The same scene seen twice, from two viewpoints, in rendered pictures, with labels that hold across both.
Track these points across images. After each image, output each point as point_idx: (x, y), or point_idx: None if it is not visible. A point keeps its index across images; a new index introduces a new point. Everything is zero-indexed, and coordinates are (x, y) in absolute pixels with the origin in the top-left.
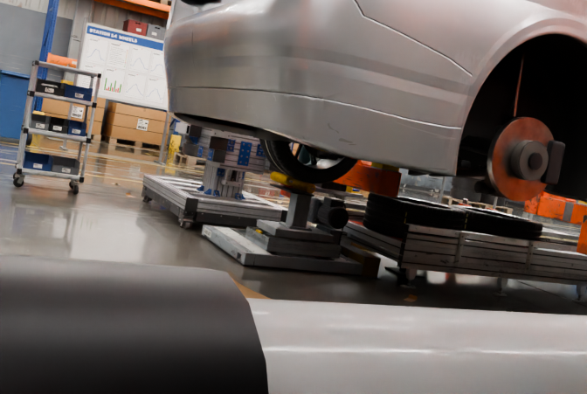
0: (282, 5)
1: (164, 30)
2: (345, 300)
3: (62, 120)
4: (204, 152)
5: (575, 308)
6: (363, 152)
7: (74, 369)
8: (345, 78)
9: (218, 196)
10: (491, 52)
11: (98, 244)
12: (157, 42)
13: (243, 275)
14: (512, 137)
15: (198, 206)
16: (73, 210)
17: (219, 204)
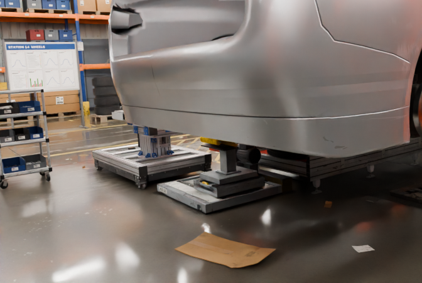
0: (259, 45)
1: (56, 31)
2: (292, 224)
3: (21, 129)
4: (140, 129)
5: (419, 172)
6: (353, 151)
7: None
8: (330, 96)
9: (156, 156)
10: (417, 39)
11: (96, 231)
12: (59, 44)
13: (212, 224)
14: None
15: (148, 170)
16: (57, 199)
17: (162, 164)
